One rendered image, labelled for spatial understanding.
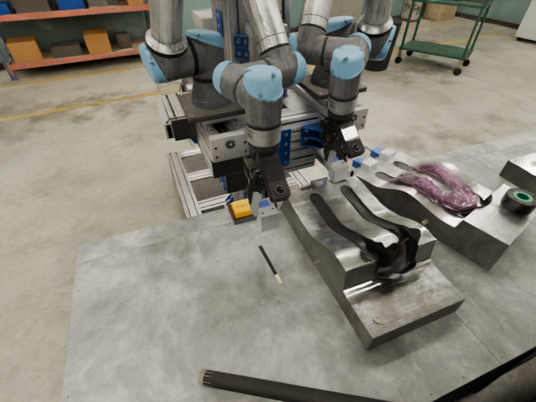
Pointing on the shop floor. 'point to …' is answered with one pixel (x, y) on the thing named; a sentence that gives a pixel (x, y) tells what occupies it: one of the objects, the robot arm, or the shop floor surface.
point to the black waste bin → (388, 52)
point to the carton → (439, 12)
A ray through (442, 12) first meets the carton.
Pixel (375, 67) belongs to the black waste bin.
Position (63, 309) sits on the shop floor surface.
